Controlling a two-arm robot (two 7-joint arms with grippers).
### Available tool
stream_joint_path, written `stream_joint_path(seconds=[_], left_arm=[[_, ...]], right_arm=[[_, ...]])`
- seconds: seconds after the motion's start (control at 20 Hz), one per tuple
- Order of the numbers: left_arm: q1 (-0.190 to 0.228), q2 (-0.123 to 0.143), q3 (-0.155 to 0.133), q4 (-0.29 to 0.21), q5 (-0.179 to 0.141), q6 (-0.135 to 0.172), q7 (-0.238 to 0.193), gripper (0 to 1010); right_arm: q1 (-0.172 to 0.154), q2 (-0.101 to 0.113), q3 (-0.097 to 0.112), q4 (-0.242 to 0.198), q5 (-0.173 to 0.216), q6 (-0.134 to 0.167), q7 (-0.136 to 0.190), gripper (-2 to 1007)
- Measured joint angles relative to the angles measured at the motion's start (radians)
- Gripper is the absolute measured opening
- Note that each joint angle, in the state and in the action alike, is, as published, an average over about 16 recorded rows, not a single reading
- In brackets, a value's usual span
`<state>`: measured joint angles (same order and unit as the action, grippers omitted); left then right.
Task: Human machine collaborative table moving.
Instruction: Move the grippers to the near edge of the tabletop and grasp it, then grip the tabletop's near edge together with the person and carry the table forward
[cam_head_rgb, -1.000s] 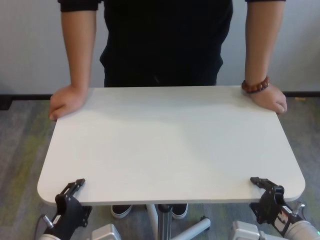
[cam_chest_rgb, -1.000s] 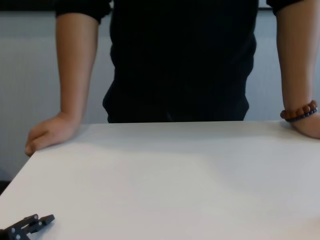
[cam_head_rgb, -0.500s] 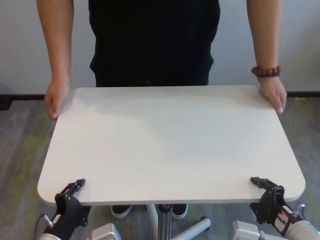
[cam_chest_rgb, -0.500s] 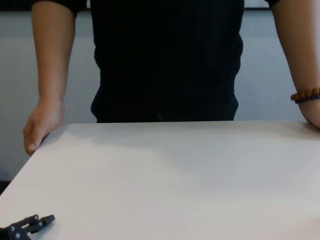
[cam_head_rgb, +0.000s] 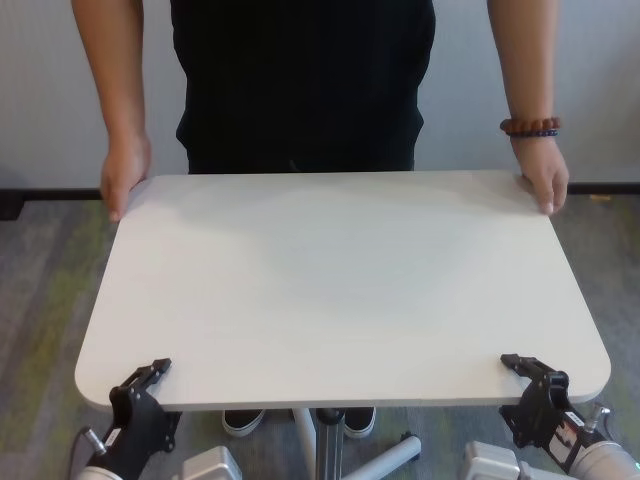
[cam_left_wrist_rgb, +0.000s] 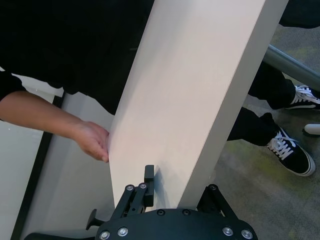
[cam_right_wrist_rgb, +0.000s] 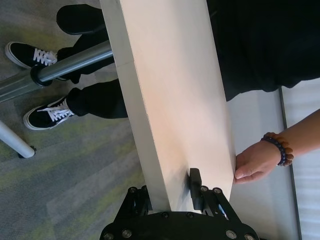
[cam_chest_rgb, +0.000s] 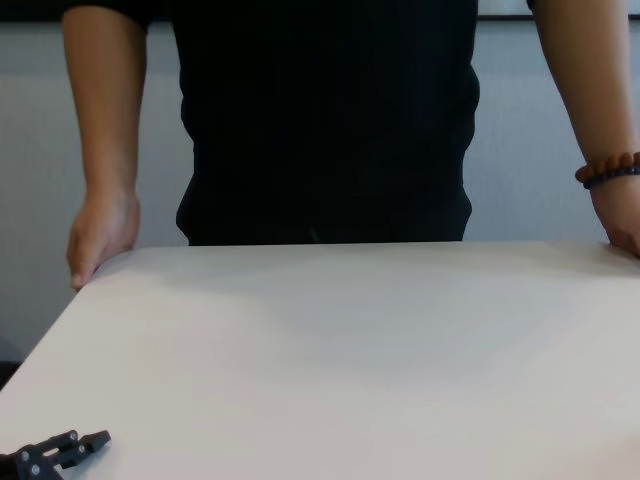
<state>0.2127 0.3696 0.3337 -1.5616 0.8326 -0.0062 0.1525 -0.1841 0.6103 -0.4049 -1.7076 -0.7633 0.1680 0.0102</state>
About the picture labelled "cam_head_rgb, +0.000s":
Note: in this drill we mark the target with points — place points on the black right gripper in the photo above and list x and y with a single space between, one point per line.
542 410

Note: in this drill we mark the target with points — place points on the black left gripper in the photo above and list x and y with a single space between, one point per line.
142 420

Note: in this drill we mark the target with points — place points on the white rolling table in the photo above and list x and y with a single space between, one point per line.
340 290

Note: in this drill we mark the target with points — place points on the person's right forearm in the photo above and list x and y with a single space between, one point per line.
112 75

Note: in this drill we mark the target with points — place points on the person's left forearm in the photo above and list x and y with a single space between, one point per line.
530 65

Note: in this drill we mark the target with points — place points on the person's left hand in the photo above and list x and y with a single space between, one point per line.
542 167

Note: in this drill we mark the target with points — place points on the person's right hand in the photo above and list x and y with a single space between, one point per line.
122 165

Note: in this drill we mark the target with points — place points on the black white sneaker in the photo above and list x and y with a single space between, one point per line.
360 425
242 424

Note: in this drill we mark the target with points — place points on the small yellow floor scrap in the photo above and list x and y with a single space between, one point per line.
598 198

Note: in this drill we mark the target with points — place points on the black baseboard strip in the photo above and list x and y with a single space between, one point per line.
50 193

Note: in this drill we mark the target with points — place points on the black floor box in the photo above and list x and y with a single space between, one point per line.
10 207

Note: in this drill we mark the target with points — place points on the person in black clothes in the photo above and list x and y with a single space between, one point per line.
300 85

